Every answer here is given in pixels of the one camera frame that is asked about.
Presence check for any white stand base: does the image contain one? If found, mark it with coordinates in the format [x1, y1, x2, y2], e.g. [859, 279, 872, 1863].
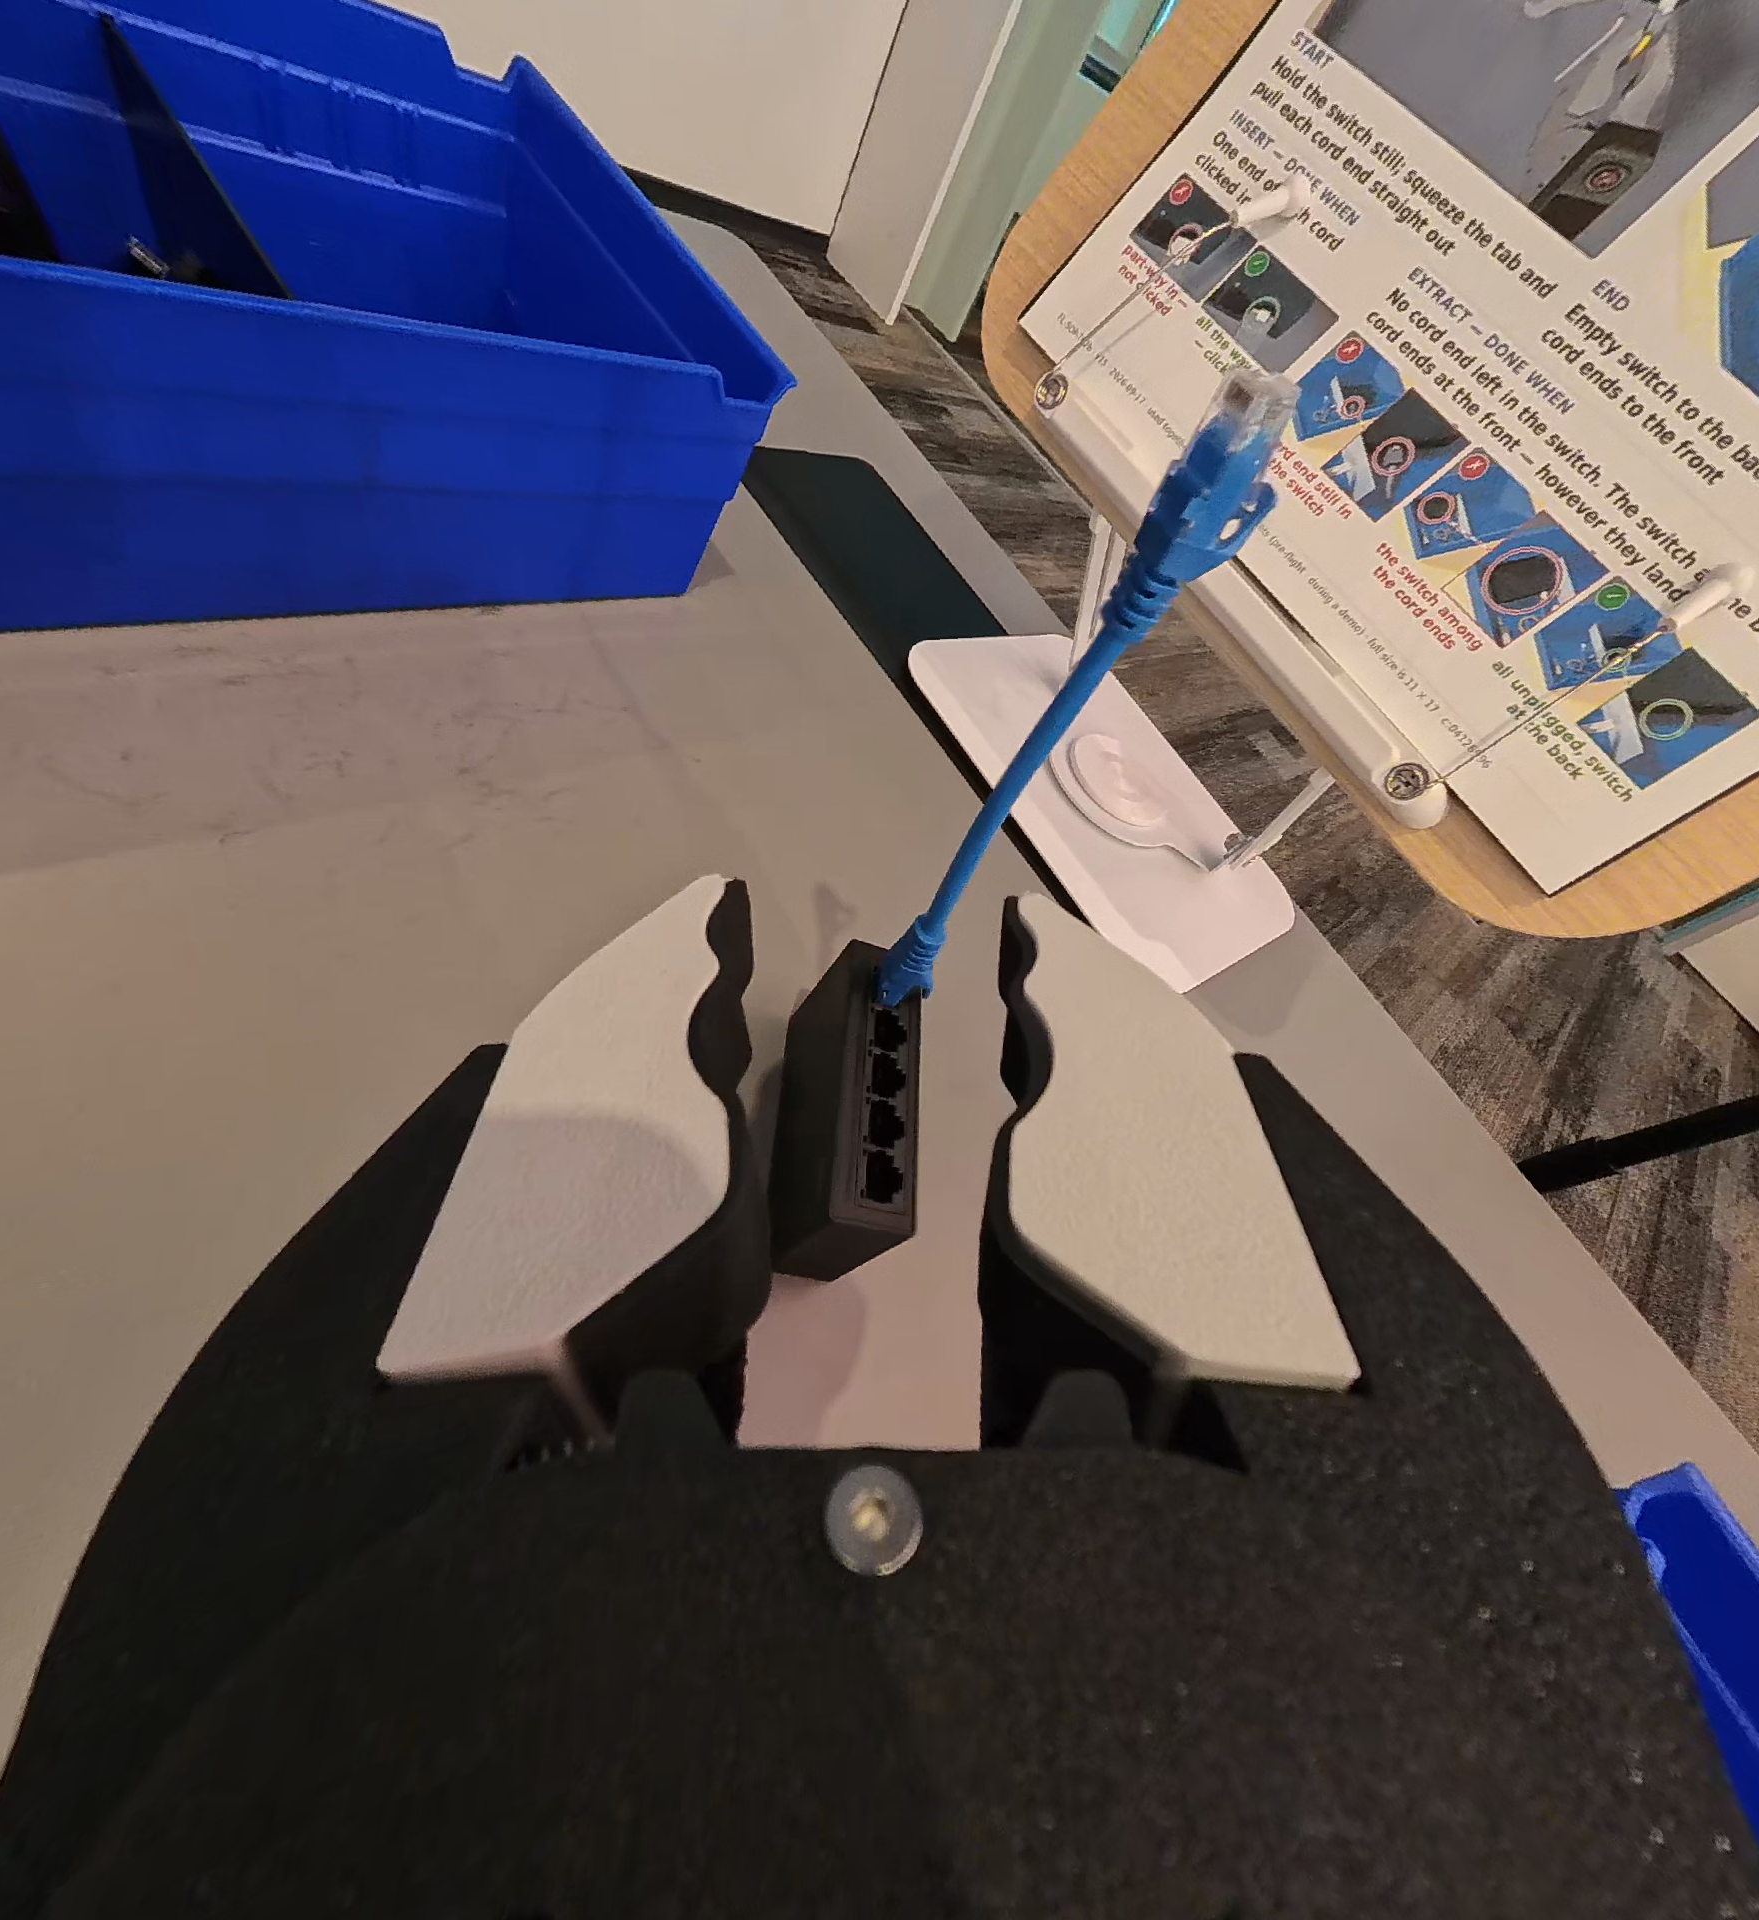
[911, 631, 1302, 992]

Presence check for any black network switch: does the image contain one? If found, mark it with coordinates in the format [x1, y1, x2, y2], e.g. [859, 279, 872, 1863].
[770, 939, 944, 1283]

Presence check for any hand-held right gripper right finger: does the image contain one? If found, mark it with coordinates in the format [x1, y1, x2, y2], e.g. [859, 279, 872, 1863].
[985, 893, 1366, 1458]

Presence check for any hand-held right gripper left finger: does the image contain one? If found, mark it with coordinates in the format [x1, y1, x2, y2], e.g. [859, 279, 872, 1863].
[378, 876, 778, 1443]

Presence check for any dark rectangular table panel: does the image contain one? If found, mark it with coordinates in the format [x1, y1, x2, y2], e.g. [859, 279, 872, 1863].
[741, 446, 1091, 766]

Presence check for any blue ethernet cable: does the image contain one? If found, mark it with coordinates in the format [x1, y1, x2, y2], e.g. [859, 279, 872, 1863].
[879, 366, 1308, 1006]

